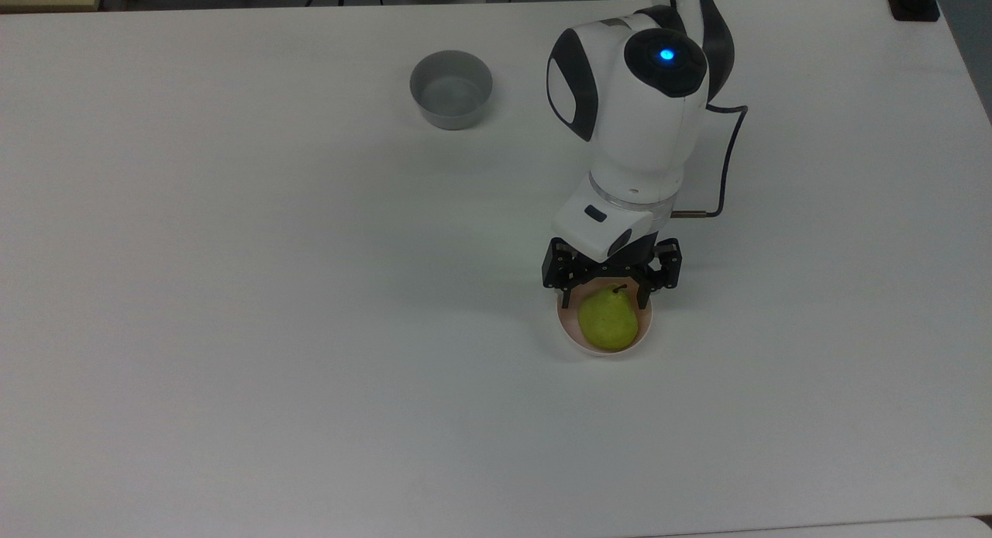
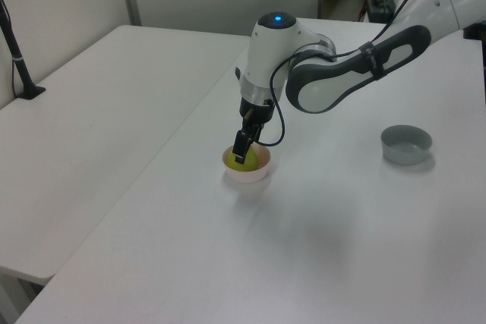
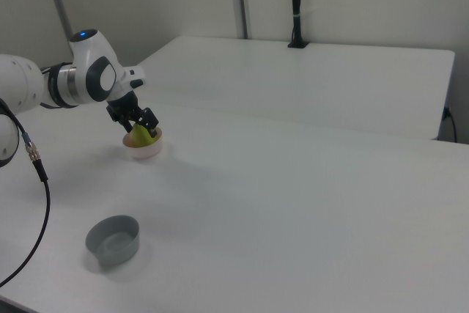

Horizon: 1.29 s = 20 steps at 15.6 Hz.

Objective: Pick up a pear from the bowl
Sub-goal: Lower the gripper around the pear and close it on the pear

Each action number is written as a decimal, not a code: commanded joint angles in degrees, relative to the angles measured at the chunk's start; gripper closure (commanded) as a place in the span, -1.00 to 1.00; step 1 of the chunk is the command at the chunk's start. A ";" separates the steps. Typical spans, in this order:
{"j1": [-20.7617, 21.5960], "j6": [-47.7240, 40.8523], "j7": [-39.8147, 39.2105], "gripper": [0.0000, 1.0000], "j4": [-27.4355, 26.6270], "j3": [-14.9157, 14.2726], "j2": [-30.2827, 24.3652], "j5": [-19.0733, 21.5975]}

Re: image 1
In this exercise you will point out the green pear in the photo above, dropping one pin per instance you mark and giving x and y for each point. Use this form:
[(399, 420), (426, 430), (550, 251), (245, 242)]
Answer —
[(608, 321)]

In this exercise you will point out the pink bowl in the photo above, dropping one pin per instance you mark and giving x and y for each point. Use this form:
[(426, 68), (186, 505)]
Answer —
[(567, 332)]

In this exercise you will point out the white adjoining table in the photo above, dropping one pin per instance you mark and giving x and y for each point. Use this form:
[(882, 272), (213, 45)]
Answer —
[(852, 529)]

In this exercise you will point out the black corner clamp stand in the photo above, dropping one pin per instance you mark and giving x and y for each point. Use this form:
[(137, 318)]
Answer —
[(914, 3)]

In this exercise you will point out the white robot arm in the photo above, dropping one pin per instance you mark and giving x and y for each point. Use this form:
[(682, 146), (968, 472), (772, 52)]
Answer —
[(635, 112)]

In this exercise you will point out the black gripper white mount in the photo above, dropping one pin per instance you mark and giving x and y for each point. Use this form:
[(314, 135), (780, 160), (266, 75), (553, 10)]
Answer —
[(601, 228)]

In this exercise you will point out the gray bowl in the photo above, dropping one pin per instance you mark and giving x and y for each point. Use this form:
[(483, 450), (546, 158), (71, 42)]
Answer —
[(451, 92)]

